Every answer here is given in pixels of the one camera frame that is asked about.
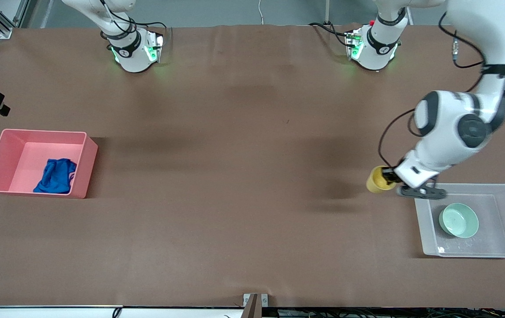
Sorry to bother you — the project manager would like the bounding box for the aluminium frame profile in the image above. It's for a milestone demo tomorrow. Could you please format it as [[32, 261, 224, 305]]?
[[0, 0, 30, 39]]

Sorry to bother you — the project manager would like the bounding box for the mint green bowl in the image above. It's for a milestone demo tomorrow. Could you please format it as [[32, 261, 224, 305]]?
[[439, 203, 479, 239]]

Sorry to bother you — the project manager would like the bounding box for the yellow cup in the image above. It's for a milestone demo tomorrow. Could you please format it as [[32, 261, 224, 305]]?
[[366, 166, 397, 194]]

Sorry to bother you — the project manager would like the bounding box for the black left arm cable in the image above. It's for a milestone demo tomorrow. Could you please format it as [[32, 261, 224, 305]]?
[[378, 11, 505, 168]]

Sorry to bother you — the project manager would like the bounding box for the clear plastic box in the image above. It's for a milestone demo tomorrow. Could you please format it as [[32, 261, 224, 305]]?
[[414, 183, 505, 259]]

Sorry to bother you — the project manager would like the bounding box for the pink plastic bin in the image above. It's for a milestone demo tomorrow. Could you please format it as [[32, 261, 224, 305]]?
[[0, 129, 98, 199]]

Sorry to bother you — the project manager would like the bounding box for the black base cable bundle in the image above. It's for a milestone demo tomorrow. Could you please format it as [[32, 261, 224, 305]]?
[[100, 0, 173, 45], [309, 21, 352, 48]]

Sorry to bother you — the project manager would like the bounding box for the blue cloth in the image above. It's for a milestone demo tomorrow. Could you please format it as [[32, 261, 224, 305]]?
[[33, 158, 78, 194]]

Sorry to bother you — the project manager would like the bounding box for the white table edge rail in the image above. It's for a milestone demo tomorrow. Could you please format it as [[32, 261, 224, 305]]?
[[0, 305, 245, 318]]

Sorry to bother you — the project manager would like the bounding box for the brown table cover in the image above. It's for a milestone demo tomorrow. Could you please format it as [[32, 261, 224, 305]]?
[[0, 23, 505, 310]]

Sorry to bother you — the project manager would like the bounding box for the metal table bracket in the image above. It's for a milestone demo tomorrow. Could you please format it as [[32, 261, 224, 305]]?
[[243, 293, 269, 318]]

